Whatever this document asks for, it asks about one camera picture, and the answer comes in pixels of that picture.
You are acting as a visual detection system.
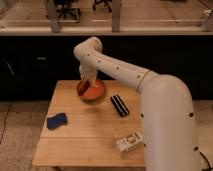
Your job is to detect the orange bowl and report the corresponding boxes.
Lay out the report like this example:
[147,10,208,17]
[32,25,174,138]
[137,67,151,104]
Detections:
[78,80,105,101]

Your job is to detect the black office chair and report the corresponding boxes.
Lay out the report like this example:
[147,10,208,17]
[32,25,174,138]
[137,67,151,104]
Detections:
[92,0,113,13]
[54,0,81,22]

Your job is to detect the wooden table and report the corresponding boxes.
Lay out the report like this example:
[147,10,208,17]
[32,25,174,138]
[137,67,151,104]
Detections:
[33,80,144,167]

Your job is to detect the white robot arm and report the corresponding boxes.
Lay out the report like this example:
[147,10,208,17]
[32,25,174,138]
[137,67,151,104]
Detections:
[73,37,201,171]

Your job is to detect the black cable on floor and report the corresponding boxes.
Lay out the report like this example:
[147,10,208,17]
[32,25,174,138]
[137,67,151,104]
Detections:
[199,151,213,171]

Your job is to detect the red pepper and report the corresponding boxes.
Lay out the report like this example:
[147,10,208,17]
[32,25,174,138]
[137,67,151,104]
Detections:
[77,81,90,96]

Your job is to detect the white labelled bottle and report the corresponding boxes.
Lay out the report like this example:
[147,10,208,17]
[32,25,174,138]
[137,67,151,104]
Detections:
[115,131,143,153]

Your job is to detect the blue sponge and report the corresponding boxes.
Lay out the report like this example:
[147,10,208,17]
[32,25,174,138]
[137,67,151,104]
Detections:
[47,113,67,129]

